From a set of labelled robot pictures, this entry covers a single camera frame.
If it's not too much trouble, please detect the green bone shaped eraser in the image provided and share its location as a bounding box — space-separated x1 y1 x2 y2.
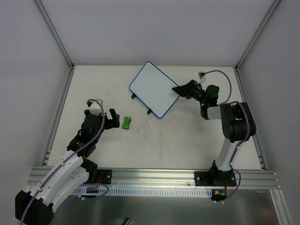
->
122 116 132 130

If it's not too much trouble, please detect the aluminium frame post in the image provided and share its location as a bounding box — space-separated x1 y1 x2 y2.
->
34 0 75 70
234 0 282 71

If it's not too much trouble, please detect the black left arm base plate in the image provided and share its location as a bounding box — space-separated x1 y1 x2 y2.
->
86 169 112 185

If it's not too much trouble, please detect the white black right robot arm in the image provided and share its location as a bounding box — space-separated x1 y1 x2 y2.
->
172 80 256 186

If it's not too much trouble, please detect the blue framed whiteboard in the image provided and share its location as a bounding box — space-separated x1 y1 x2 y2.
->
128 61 180 119

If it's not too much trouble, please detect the aluminium right frame post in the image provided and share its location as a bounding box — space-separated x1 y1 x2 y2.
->
234 0 282 71

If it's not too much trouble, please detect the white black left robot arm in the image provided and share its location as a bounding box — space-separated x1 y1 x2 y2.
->
15 109 120 225

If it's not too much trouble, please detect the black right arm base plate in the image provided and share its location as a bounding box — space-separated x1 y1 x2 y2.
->
194 170 237 187

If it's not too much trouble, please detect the aluminium left frame post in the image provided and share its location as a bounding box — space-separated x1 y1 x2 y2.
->
34 0 75 70

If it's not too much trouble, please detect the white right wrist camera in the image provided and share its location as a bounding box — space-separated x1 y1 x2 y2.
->
198 71 206 83

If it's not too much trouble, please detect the white slotted cable duct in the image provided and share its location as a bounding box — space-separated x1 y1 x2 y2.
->
71 186 212 198

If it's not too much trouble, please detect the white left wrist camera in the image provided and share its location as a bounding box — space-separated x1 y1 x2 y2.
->
87 99 103 116

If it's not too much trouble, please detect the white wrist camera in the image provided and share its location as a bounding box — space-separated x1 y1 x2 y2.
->
198 71 206 83
87 99 103 116

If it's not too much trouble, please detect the aluminium front rail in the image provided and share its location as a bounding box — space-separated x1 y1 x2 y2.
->
27 165 281 190

